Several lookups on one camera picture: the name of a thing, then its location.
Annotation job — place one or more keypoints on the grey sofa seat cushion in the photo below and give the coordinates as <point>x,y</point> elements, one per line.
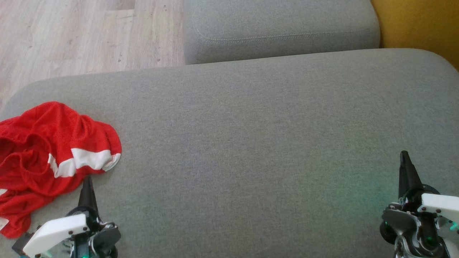
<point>279,25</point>

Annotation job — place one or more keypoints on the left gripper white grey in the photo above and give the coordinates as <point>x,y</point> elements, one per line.
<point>57,231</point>

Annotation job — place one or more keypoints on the large grey sofa chaise cushion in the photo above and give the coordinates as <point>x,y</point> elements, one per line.
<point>251,150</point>

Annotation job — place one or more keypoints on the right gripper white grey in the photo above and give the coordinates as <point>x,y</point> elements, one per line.
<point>437,206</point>

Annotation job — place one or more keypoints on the large yellow sofa back cushion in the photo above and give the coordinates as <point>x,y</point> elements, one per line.
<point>423,25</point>

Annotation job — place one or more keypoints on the red shorts with white band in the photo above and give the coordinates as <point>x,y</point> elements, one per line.
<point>68,125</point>

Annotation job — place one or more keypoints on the red jersey with black number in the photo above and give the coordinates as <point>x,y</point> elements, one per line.
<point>21,204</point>

